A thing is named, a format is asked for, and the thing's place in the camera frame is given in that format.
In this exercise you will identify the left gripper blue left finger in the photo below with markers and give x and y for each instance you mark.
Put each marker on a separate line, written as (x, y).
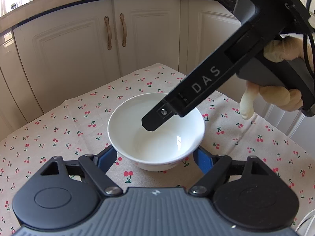
(95, 168)

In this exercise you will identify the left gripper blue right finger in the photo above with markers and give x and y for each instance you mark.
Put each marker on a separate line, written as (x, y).
(214, 169)

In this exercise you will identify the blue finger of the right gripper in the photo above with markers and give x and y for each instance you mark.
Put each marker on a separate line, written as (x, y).
(157, 116)

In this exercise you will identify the white floral bowl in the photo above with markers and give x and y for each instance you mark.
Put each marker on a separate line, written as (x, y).
(157, 150)

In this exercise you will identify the white kitchen cabinets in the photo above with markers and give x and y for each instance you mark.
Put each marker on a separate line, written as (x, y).
(75, 49)

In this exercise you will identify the gloved right hand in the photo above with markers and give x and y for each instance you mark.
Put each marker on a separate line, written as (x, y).
(282, 74)

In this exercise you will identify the cherry print tablecloth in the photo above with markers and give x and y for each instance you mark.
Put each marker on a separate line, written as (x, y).
(79, 126)

